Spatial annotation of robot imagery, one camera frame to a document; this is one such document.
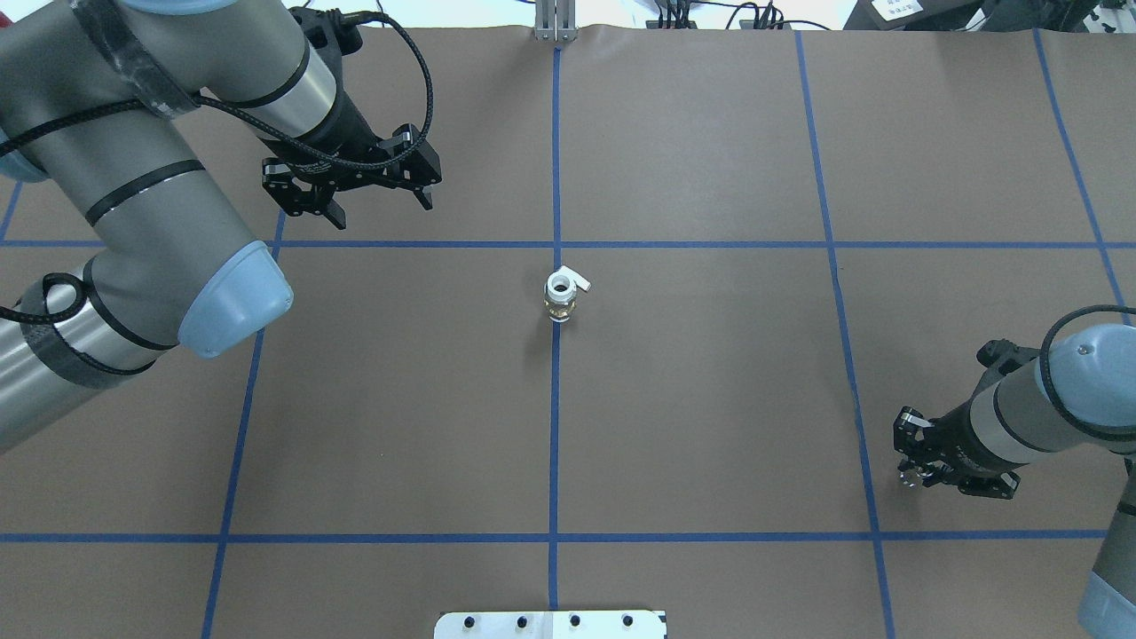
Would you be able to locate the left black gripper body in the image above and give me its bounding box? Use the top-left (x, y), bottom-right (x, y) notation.
top-left (261, 122), bottom-right (443, 196)

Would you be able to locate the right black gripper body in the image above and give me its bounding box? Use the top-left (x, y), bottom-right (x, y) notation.
top-left (921, 406), bottom-right (1020, 488)

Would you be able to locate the small metal pipe fitting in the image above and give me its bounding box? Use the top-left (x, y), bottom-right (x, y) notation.
top-left (897, 466), bottom-right (932, 488)

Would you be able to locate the PPR valve with metal handle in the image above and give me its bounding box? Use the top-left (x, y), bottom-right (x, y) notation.
top-left (544, 265), bottom-right (593, 324)

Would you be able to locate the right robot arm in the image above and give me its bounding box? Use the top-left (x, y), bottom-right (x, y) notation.
top-left (892, 304), bottom-right (1135, 499)

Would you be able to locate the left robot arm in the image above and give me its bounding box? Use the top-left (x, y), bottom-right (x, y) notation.
top-left (1, 1), bottom-right (442, 453)

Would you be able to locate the brown paper table cover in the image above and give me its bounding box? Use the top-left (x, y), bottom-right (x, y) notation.
top-left (3, 26), bottom-right (1133, 638)

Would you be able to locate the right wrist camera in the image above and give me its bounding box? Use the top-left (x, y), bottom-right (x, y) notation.
top-left (976, 339), bottom-right (1039, 376)

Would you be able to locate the aluminium frame post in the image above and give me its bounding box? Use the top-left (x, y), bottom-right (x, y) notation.
top-left (531, 0), bottom-right (579, 44)

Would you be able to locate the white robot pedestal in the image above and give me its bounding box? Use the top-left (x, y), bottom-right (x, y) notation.
top-left (433, 609), bottom-right (669, 638)

